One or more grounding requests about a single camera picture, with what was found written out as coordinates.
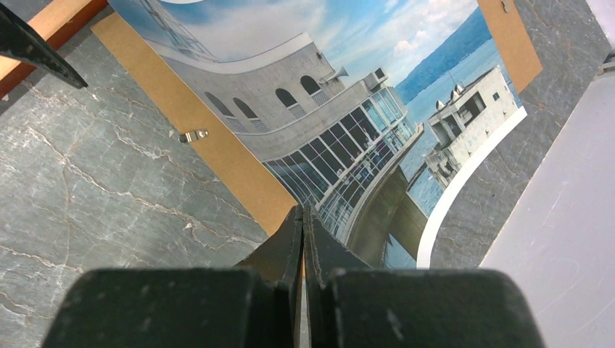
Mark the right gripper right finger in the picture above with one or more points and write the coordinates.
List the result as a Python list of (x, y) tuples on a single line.
[(351, 304)]

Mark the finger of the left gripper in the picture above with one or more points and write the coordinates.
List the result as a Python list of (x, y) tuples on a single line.
[(21, 42)]

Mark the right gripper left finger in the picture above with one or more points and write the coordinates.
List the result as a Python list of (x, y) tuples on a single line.
[(255, 303)]

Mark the wooden picture frame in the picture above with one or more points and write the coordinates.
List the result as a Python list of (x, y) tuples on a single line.
[(56, 23)]

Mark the building and sky photo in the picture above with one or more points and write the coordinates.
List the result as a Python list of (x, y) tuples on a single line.
[(364, 110)]

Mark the brown cardboard backing board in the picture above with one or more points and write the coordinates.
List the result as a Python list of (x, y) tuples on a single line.
[(251, 182)]

